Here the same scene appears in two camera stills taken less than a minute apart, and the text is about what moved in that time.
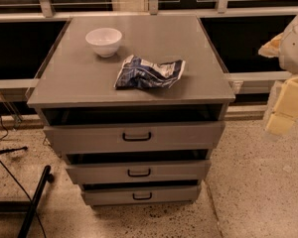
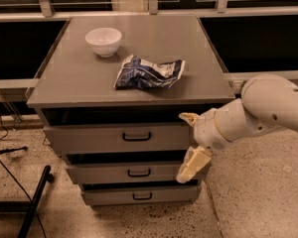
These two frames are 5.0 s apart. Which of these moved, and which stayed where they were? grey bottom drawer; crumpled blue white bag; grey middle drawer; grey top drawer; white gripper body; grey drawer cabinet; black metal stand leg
Moved: white gripper body
Stayed: grey middle drawer; grey drawer cabinet; black metal stand leg; grey top drawer; crumpled blue white bag; grey bottom drawer
